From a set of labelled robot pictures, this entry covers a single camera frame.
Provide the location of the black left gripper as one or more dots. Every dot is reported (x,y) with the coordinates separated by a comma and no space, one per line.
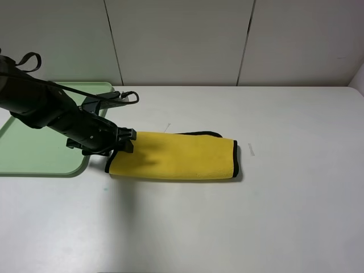
(99,136)

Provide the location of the yellow towel with black trim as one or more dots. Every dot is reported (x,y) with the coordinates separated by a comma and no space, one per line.
(202,155)

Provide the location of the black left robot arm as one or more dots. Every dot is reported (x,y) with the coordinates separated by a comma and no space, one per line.
(68,111)

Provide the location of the light green plastic tray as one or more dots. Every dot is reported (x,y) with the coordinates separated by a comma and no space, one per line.
(27,152)

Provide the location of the clear tape strip right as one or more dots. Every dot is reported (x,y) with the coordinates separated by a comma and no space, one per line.
(251,149)

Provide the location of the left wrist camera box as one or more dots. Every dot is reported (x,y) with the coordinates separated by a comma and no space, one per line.
(102,101)

